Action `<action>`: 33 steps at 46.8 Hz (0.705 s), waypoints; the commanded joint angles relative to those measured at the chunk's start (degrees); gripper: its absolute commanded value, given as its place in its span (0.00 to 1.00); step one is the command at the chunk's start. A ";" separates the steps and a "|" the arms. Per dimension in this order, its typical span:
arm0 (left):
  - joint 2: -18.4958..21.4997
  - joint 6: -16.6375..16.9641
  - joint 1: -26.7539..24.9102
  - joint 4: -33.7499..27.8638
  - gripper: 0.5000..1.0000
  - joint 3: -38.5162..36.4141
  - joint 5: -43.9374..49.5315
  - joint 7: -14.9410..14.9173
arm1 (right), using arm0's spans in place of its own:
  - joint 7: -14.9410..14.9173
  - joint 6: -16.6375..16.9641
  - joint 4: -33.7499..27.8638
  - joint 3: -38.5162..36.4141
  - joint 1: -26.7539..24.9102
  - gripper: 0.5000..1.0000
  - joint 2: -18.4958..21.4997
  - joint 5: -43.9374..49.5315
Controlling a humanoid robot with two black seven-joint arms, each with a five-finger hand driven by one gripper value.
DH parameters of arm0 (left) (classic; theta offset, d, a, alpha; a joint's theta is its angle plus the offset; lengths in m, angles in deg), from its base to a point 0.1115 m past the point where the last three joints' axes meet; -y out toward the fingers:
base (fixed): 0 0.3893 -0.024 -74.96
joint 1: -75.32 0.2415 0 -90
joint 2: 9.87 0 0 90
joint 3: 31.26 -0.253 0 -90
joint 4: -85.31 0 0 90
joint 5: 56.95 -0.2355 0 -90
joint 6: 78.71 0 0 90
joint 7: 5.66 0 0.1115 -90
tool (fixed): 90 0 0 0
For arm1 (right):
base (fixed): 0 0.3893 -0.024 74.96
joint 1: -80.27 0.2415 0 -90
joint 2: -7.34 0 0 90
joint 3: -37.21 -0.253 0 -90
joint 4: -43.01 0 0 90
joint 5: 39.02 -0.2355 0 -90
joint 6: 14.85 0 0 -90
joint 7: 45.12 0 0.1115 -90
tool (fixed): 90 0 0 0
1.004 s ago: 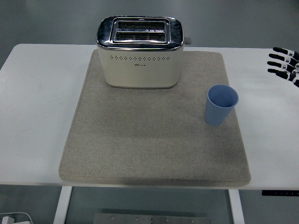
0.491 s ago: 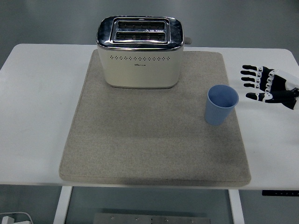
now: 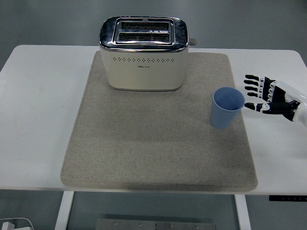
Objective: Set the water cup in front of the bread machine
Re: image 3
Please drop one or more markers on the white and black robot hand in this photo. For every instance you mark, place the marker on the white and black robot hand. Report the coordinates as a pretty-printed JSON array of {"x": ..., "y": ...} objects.
[{"x": 287, "y": 95}]

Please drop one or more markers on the light blue plastic cup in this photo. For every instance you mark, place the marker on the light blue plastic cup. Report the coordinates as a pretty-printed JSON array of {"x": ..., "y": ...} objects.
[{"x": 221, "y": 115}]

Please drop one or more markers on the black table control panel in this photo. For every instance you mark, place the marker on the black table control panel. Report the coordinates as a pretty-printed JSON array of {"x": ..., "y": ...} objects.
[{"x": 287, "y": 198}]

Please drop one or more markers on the white table leg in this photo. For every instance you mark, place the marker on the white table leg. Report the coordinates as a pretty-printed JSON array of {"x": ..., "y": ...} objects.
[
  {"x": 242, "y": 213},
  {"x": 63, "y": 210}
]

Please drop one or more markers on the cream and chrome toaster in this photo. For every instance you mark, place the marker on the cream and chrome toaster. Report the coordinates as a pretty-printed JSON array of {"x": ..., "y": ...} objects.
[{"x": 144, "y": 72}]

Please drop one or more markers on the beige fabric table mat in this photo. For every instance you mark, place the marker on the beige fabric table mat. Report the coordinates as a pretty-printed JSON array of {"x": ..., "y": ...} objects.
[{"x": 144, "y": 143}]

